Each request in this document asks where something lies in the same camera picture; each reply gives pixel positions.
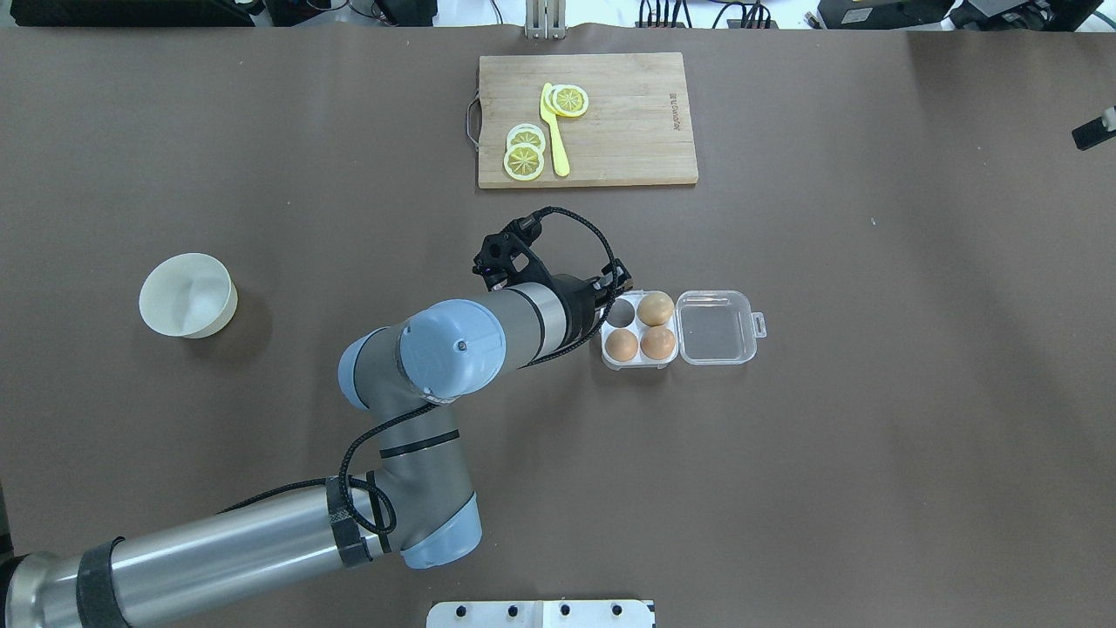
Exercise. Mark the yellow plastic knife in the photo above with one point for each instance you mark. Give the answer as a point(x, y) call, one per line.
point(558, 153)

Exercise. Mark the lemon slice at handle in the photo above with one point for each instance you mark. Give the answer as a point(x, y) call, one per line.
point(568, 101)

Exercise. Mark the lemon slice near knife tip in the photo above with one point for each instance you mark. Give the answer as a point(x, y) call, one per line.
point(524, 162)

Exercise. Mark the white bowl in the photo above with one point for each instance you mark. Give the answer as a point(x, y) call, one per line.
point(191, 295)

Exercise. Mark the clear plastic egg box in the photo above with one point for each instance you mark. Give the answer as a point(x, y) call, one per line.
point(713, 327)

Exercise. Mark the bamboo cutting board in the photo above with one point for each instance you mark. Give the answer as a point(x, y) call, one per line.
point(637, 130)

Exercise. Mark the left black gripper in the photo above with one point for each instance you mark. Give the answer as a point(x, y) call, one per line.
point(576, 303)

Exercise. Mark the lemon slice pair middle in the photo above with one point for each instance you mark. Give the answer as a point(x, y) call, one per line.
point(526, 133)

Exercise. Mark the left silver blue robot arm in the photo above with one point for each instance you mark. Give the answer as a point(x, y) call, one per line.
point(402, 487)

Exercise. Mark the white central mounting column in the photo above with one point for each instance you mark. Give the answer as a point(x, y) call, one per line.
point(544, 613)

